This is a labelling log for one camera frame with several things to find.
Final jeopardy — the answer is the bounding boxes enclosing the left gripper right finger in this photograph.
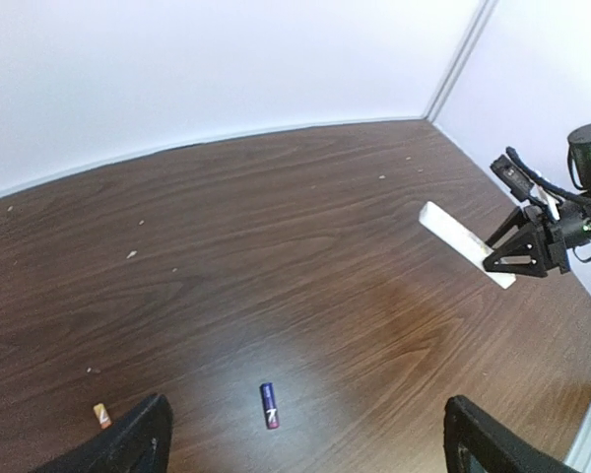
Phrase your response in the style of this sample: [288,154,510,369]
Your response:
[444,395,573,473]

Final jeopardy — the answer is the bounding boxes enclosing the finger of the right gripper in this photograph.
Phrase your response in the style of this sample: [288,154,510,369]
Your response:
[486,207,525,246]
[483,242,540,276]

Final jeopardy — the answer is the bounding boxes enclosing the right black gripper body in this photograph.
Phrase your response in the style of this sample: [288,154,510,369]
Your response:
[523,205,571,276]

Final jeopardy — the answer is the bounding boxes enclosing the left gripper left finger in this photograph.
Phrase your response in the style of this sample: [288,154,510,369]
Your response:
[35,394,172,473]

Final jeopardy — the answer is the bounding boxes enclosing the white remote control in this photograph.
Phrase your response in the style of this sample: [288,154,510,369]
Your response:
[419,201,516,290]

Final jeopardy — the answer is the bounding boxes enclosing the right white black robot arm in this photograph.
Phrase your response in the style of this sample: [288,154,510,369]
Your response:
[482,123,591,278]

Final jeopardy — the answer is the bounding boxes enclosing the orange AAA battery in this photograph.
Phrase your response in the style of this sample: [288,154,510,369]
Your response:
[93,403,112,429]

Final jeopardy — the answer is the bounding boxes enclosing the purple AAA battery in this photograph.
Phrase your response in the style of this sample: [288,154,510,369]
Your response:
[260,382,280,430]

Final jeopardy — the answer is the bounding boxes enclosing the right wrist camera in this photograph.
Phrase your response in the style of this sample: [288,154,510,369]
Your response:
[490,154,560,222]

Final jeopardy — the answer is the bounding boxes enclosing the right black camera cable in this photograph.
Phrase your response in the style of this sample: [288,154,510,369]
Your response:
[504,146,591,208]

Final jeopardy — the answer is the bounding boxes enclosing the right aluminium frame post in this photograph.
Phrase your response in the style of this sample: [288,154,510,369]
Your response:
[423,0,498,123]

